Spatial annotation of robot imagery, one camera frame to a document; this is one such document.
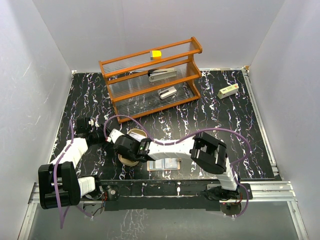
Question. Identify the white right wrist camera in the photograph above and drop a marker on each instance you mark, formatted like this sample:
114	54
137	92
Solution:
113	136

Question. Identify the white staples box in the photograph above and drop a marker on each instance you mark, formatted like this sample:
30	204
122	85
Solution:
228	91

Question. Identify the orange wooden shelf rack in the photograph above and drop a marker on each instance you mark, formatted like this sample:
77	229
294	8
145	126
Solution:
149	81

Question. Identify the pink leather card holder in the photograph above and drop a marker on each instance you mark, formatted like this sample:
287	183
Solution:
163	166

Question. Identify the yellow grey tape dispenser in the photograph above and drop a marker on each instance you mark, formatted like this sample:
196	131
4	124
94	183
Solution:
155	55

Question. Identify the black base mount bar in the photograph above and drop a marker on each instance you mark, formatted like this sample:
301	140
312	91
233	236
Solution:
159	195

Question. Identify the large grey black stapler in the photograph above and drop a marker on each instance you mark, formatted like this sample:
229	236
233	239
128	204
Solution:
155	75

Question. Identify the beige card box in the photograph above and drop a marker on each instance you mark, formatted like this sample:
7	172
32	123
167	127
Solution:
128	162

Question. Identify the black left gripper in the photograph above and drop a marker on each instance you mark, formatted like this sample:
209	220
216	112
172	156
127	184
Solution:
100	129

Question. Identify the silver patterned credit card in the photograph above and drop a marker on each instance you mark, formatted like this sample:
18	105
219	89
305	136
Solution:
171	164

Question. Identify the small white stapler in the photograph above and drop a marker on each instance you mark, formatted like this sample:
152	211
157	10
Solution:
167	93

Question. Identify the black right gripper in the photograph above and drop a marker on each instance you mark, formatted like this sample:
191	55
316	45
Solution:
126	155

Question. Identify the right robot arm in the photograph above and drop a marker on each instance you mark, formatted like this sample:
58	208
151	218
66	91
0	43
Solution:
209	153

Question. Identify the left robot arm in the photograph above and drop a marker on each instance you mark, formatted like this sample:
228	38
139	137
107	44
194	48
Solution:
58	183

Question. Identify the white card stack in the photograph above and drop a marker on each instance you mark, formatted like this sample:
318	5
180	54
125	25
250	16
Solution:
136	136

